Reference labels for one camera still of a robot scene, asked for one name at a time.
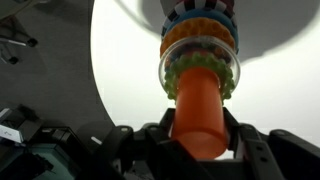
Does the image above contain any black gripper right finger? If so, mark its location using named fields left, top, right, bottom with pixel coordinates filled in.
left=222, top=107, right=320, bottom=180

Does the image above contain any colourful ring stacking toy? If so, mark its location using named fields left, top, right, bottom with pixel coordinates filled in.
left=161, top=0, right=236, bottom=160

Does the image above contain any black caster chair base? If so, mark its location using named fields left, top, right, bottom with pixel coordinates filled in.
left=0, top=14, right=38, bottom=66

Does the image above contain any green bumpy toy ring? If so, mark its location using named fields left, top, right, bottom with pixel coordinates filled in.
left=163, top=52, right=236, bottom=101

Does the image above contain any teal circuit board mount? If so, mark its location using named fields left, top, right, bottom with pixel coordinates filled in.
left=28, top=143, right=81, bottom=180

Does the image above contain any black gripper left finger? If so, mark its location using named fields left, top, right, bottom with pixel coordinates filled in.
left=79, top=108, right=214, bottom=180

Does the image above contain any yellow-orange toy ring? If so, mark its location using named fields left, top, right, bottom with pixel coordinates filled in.
left=159, top=17, right=236, bottom=58

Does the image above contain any white label tag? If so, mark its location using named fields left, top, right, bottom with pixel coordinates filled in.
left=0, top=124, right=25, bottom=145

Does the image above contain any blue toy ring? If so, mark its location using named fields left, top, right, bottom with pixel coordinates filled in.
left=162, top=8, right=240, bottom=54

